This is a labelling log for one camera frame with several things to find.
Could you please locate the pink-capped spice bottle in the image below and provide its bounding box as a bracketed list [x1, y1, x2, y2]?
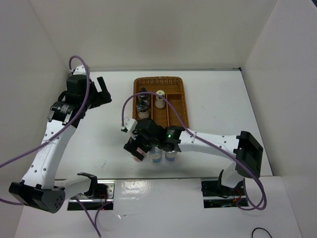
[133, 147, 146, 162]

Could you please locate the black-capped white spice bottle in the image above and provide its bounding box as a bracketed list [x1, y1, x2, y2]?
[136, 102, 150, 119]

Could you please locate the green-capped white spice bottle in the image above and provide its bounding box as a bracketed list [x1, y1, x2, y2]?
[155, 90, 166, 109]

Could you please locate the black-capped brown spice bottle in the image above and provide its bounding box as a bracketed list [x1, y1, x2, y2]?
[138, 87, 151, 104]

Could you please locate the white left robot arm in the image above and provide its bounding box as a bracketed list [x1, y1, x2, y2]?
[9, 74, 111, 213]

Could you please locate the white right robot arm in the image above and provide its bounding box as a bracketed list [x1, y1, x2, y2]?
[121, 118, 264, 195]

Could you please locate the silver-capped blue label shaker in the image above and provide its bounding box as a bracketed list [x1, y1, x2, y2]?
[149, 147, 162, 165]

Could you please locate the silver-capped blue shaker right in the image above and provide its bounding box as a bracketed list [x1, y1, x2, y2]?
[164, 151, 177, 163]

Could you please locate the brown wicker cutlery tray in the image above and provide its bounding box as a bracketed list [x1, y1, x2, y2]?
[133, 76, 189, 127]

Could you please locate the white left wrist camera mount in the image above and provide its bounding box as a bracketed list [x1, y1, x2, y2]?
[69, 64, 90, 76]

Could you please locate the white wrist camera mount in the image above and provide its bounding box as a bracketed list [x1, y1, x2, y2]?
[69, 64, 90, 76]
[121, 117, 138, 137]

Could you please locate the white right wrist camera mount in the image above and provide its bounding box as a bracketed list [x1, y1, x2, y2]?
[121, 117, 138, 137]

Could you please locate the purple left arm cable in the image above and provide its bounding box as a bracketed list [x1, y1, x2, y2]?
[0, 56, 102, 238]

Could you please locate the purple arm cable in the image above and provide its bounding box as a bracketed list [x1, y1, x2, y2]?
[120, 91, 267, 211]
[0, 56, 102, 238]

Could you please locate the aluminium table edge rail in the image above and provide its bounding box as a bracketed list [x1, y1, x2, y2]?
[59, 70, 77, 117]

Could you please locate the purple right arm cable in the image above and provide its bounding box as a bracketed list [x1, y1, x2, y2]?
[120, 91, 267, 211]

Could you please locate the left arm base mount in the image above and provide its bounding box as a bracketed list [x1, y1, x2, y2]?
[67, 179, 115, 211]

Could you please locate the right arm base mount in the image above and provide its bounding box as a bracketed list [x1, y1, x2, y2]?
[201, 180, 249, 208]

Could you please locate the black cable on floor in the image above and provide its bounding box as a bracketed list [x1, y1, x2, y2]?
[252, 227, 273, 238]

